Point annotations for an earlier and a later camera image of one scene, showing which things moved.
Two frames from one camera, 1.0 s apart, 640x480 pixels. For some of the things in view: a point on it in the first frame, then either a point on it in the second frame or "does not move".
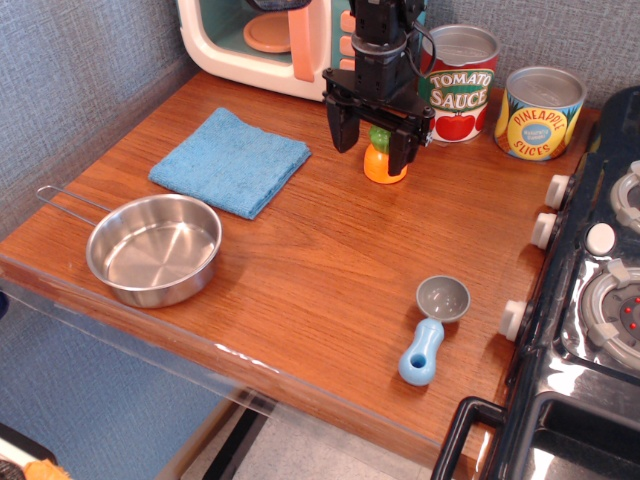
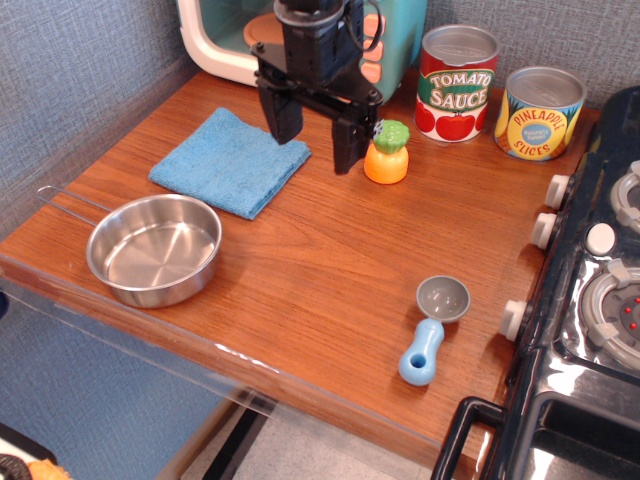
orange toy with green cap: x=376 y=159 does not move
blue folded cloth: x=227 y=165 does not move
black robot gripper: x=384 y=85 → x=319 y=58
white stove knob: x=512 y=319 does not move
